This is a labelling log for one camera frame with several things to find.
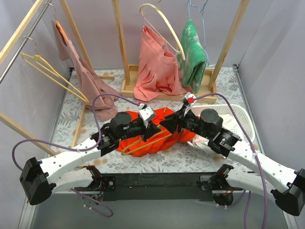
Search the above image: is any orange t-shirt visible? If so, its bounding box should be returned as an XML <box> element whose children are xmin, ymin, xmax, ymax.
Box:
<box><xmin>115</xmin><ymin>107</ymin><xmax>197</xmax><ymax>157</ymax></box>

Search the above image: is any blue wire hanger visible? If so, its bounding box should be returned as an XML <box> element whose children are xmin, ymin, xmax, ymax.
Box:
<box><xmin>188</xmin><ymin>0</ymin><xmax>210</xmax><ymax>66</ymax></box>

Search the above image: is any green white hanging cloth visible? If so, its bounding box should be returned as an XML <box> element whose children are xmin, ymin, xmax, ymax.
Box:
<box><xmin>177</xmin><ymin>19</ymin><xmax>207</xmax><ymax>93</ymax></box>

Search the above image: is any purple cable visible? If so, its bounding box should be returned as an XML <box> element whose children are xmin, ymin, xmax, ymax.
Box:
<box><xmin>190</xmin><ymin>93</ymin><xmax>267</xmax><ymax>229</ymax></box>
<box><xmin>11</xmin><ymin>93</ymin><xmax>143</xmax><ymax>218</ymax></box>

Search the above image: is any wooden side clothes rack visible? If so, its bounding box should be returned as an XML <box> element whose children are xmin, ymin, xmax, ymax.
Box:
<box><xmin>0</xmin><ymin>0</ymin><xmax>114</xmax><ymax>170</ymax></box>

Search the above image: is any white plastic laundry basket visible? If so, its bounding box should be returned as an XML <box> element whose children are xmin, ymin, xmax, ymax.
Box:
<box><xmin>187</xmin><ymin>104</ymin><xmax>255</xmax><ymax>149</ymax></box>

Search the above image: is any cream wooden hanger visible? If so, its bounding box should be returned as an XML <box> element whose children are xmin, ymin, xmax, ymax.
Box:
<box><xmin>139</xmin><ymin>3</ymin><xmax>186</xmax><ymax>61</ymax></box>

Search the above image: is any salmon pink pleated garment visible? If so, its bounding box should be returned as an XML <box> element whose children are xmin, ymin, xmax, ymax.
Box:
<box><xmin>133</xmin><ymin>25</ymin><xmax>193</xmax><ymax>102</ymax></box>

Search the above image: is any metal hanging rod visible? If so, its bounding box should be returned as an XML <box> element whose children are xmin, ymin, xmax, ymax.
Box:
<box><xmin>0</xmin><ymin>0</ymin><xmax>52</xmax><ymax>83</ymax></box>

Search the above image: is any black base bar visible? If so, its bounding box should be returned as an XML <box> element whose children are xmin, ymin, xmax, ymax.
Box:
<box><xmin>74</xmin><ymin>172</ymin><xmax>236</xmax><ymax>202</ymax></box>

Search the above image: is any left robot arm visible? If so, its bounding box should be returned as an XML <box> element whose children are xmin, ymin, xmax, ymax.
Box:
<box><xmin>20</xmin><ymin>107</ymin><xmax>160</xmax><ymax>205</ymax></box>

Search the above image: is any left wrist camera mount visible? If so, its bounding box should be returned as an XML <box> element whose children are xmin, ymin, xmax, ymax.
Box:
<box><xmin>138</xmin><ymin>103</ymin><xmax>156</xmax><ymax>128</ymax></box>

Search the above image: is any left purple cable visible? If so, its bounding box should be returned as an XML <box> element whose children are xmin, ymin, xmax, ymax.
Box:
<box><xmin>11</xmin><ymin>93</ymin><xmax>143</xmax><ymax>218</ymax></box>

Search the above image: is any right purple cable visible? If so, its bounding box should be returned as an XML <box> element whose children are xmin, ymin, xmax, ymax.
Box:
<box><xmin>190</xmin><ymin>93</ymin><xmax>267</xmax><ymax>229</ymax></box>

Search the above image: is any dusty pink hanging garment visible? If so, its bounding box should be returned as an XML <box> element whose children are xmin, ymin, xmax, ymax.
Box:
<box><xmin>51</xmin><ymin>20</ymin><xmax>120</xmax><ymax>121</ymax></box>

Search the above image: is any white cloth in basket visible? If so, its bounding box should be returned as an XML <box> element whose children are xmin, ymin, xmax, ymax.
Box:
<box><xmin>194</xmin><ymin>114</ymin><xmax>241</xmax><ymax>157</ymax></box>

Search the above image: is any yellow hanger under pink garment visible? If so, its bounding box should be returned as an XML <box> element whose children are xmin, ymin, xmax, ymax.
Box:
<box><xmin>20</xmin><ymin>36</ymin><xmax>89</xmax><ymax>104</ymax></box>

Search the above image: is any yellow plastic hanger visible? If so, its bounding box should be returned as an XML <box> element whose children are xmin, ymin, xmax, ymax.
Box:
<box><xmin>120</xmin><ymin>107</ymin><xmax>173</xmax><ymax>156</ymax></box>

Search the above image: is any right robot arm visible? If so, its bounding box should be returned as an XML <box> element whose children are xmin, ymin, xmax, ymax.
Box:
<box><xmin>160</xmin><ymin>109</ymin><xmax>305</xmax><ymax>216</ymax></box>

